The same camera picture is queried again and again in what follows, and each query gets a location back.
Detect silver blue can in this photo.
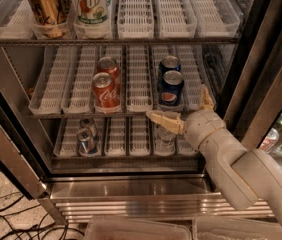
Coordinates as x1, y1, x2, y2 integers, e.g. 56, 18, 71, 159
80, 117, 97, 137
77, 128, 96, 156

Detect left clear plastic bin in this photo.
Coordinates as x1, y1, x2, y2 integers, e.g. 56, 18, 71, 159
83, 216, 192, 240

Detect blue pepsi can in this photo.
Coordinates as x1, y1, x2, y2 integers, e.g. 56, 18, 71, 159
159, 70, 184, 106
159, 55, 181, 76

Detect black floor cables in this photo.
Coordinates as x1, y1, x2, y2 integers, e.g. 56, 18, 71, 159
0, 169, 85, 240

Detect clear plastic water bottle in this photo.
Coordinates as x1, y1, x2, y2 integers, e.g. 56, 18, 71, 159
155, 126, 176, 154

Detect rear silver blue can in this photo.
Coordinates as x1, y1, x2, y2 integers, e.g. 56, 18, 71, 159
80, 117, 97, 137

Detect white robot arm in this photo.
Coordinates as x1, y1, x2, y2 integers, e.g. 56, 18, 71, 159
146, 106, 282, 227

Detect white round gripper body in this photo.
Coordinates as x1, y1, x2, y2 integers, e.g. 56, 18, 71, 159
183, 110, 226, 150

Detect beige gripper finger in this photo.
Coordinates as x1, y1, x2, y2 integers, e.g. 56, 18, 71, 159
200, 84, 214, 111
146, 110, 184, 135

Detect front red Coca-Cola can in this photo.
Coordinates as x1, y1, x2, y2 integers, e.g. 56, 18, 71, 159
92, 72, 120, 109

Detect gold brown soda can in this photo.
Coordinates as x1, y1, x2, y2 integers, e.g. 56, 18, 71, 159
28, 0, 67, 38

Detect wire fridge shelf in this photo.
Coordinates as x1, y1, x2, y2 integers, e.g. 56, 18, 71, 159
0, 37, 240, 47
27, 111, 148, 119
52, 154, 199, 164

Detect bottom wire fridge shelf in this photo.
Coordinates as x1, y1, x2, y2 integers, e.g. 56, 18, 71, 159
52, 154, 199, 164

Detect right clear plastic bin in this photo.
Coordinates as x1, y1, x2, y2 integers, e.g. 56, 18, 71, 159
192, 216, 282, 240

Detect middle wire fridge shelf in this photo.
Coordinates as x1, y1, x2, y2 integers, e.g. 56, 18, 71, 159
27, 111, 148, 119

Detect rear red Coca-Cola can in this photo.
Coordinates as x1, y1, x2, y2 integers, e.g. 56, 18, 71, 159
97, 56, 120, 84

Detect clear plastic bin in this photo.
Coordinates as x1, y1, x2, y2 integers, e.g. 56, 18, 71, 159
83, 216, 192, 240
192, 216, 282, 240

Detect front silver blue can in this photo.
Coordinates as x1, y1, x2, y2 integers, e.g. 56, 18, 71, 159
77, 128, 96, 156

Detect steel fridge door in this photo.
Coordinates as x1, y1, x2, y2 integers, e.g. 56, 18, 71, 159
0, 60, 49, 200

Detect red coca-cola can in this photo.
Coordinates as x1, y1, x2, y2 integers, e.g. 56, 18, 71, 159
97, 56, 120, 84
92, 72, 120, 109

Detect red can behind glass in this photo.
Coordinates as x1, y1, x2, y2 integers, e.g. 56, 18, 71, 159
260, 128, 279, 152

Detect top wire fridge shelf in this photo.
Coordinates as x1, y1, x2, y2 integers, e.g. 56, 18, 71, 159
0, 37, 240, 47

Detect white green 7UP can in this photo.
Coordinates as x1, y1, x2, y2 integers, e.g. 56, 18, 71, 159
74, 0, 108, 25

